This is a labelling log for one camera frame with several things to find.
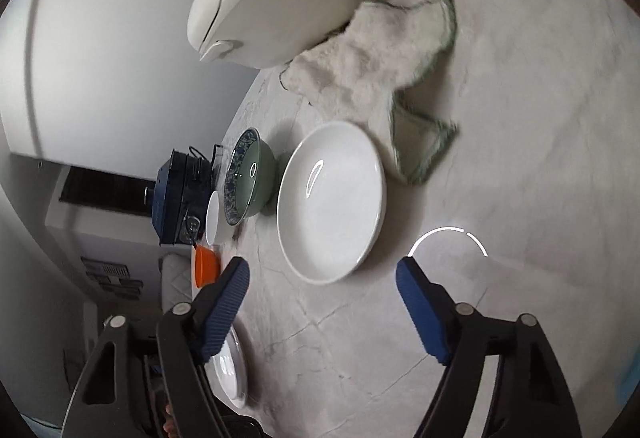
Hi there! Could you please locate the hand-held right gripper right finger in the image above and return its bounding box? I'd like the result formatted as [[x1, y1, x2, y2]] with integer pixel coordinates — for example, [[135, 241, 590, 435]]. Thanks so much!
[[395, 257, 583, 438]]

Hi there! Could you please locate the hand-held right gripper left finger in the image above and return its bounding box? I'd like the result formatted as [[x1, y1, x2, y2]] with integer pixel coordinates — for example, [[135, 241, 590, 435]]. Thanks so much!
[[62, 257, 251, 438]]

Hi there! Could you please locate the orange bowl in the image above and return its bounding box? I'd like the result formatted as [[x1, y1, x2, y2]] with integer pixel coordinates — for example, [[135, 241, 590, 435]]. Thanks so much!
[[194, 244, 222, 289]]

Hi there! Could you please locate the small white plate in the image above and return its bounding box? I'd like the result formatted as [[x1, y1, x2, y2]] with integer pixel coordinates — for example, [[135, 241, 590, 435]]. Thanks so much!
[[212, 325, 248, 409]]

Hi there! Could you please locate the small white bowl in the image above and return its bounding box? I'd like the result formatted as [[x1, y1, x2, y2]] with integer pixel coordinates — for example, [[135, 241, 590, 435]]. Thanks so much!
[[205, 191, 221, 244]]

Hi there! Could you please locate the green bowl with blue pattern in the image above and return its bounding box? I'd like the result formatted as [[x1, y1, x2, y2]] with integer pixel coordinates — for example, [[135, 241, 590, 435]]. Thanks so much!
[[222, 127, 277, 226]]

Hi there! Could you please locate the large white plate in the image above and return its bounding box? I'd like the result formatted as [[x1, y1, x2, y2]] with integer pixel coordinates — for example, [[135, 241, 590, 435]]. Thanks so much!
[[276, 121, 387, 285]]

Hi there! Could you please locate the grey quilted chair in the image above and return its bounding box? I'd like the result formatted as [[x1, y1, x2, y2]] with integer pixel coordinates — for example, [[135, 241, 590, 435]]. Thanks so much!
[[159, 254, 196, 314]]

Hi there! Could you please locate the blue and black device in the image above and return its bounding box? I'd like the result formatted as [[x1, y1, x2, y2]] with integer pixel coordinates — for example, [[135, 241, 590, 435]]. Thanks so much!
[[145, 145, 223, 248]]

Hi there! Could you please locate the white towel with green trim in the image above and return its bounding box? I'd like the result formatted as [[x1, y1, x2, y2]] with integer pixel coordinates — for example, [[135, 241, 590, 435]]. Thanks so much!
[[279, 0, 460, 184]]

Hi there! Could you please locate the dark wall vent panel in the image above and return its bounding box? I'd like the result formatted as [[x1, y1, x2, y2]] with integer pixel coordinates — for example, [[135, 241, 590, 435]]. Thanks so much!
[[80, 257, 143, 301]]

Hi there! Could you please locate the black wall panel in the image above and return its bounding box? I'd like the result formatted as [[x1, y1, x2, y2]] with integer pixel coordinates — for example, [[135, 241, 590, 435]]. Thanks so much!
[[59, 165, 156, 217]]

